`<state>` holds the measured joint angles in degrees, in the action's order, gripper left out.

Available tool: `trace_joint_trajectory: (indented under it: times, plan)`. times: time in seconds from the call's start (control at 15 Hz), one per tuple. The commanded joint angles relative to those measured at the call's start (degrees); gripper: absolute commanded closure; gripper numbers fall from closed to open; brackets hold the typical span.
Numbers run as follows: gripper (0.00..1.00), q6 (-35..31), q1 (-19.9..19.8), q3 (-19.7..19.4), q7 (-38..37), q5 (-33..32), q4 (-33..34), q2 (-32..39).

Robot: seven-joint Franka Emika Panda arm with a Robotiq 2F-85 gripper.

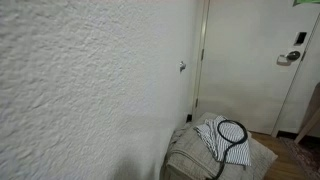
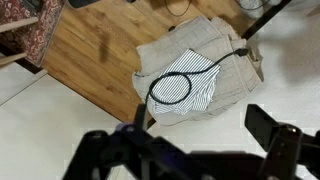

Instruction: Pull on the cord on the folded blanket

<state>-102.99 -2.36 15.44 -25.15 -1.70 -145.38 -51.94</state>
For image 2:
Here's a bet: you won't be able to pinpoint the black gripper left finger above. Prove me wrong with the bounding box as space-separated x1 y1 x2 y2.
62 103 202 180

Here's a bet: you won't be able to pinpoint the black power cord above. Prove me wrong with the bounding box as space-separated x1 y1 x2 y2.
144 47 251 108

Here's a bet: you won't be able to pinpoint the pale wooden chair leg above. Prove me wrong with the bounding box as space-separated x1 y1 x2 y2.
0 16 40 33
0 52 28 67

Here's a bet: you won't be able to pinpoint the black metal frame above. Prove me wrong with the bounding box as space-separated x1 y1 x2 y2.
241 0 293 41

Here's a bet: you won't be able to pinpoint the thin black floor cable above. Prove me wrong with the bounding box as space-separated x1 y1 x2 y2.
164 0 193 18

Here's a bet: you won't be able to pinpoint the red patterned rug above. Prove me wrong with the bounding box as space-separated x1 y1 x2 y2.
0 0 66 68

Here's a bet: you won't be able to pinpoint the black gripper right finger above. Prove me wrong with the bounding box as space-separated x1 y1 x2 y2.
244 103 320 180

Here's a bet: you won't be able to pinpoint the grey white striped cloth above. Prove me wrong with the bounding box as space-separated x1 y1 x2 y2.
148 48 222 116

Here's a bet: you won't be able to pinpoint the black round object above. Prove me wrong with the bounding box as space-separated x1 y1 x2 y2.
67 0 102 9

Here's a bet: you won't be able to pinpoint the white cable bundle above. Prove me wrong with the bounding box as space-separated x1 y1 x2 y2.
237 0 283 11

